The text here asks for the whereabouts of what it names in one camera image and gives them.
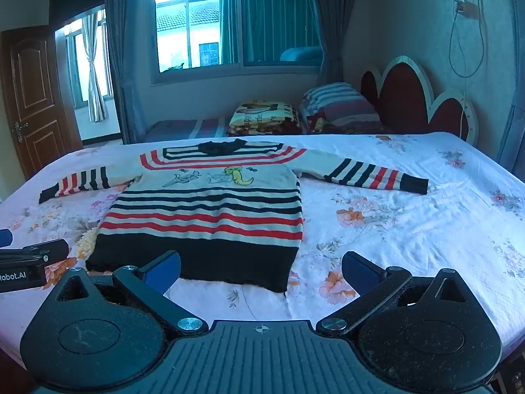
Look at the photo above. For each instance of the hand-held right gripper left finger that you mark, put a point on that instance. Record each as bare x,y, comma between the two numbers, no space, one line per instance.
164,273

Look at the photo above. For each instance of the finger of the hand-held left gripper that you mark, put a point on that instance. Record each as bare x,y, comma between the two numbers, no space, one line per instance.
4,237
49,248

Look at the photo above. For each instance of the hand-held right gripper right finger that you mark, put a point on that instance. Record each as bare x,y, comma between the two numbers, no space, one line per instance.
361,273

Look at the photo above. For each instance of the striped knit sweater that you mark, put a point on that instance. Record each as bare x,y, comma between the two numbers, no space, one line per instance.
205,213

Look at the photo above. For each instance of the floral bed sheet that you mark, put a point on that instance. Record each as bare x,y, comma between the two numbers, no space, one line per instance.
410,234

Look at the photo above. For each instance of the striped mattress cover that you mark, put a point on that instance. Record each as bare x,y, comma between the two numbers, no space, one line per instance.
184,128

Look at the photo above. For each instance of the brown wooden door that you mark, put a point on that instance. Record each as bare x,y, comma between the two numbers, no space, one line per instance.
33,90

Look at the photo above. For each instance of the striped pillow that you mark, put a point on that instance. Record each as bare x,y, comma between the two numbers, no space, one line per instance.
336,102

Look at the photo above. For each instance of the red scalloped headboard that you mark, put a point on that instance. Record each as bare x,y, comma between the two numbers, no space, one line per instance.
402,98

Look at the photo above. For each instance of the white doorway curtain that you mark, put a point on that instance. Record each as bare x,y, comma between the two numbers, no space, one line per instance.
94,69

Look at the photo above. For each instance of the folded yellow printed blanket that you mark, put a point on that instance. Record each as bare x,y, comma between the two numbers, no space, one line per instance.
262,117

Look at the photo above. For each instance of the blue curtain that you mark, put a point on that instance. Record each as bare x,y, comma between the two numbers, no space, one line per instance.
514,131

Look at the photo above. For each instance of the grey window curtain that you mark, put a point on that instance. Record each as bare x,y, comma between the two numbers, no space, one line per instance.
123,49
332,28

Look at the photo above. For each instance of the teal cloth bundle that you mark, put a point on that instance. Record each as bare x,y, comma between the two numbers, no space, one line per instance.
299,55

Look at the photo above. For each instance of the sliding glass window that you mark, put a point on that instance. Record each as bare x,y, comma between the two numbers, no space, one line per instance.
197,28

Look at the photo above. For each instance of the wall socket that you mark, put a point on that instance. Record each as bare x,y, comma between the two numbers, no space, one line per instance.
467,8

